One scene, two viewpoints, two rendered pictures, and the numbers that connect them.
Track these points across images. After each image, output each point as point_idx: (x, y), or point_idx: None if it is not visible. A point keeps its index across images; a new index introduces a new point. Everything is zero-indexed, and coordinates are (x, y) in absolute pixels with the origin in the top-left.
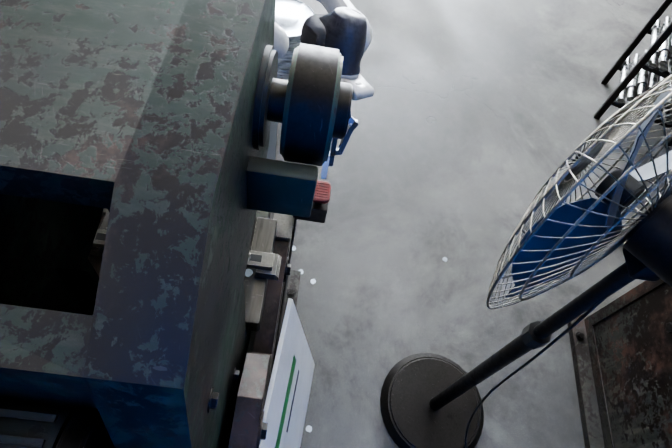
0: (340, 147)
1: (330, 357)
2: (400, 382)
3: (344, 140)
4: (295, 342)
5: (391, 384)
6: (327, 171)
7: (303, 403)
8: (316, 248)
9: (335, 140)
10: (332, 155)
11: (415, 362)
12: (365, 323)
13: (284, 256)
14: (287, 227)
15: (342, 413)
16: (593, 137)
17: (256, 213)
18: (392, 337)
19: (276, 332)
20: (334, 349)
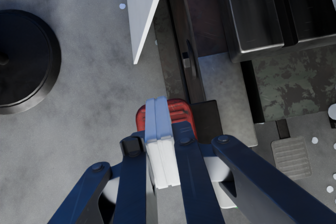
0: (95, 186)
1: (119, 76)
2: (41, 69)
3: (68, 223)
4: None
5: (50, 64)
6: (146, 112)
7: (130, 10)
8: (170, 197)
9: (127, 204)
10: (132, 142)
11: (28, 94)
12: (91, 123)
13: (197, 29)
14: (212, 78)
15: (94, 28)
16: None
17: (283, 86)
18: (59, 117)
19: (181, 72)
20: (117, 85)
